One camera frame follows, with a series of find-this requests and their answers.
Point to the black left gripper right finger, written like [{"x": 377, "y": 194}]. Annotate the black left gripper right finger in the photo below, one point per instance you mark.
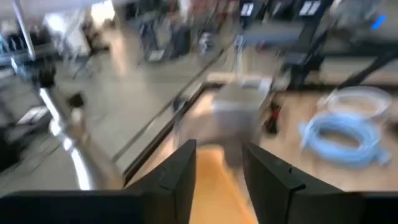
[{"x": 273, "y": 193}]

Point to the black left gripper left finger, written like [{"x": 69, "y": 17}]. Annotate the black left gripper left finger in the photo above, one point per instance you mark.
[{"x": 174, "y": 186}]

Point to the transparent grey plastic bin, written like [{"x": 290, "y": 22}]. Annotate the transparent grey plastic bin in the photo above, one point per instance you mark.
[{"x": 236, "y": 124}]

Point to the grey flat pad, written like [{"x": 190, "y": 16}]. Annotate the grey flat pad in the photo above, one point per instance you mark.
[{"x": 248, "y": 87}]

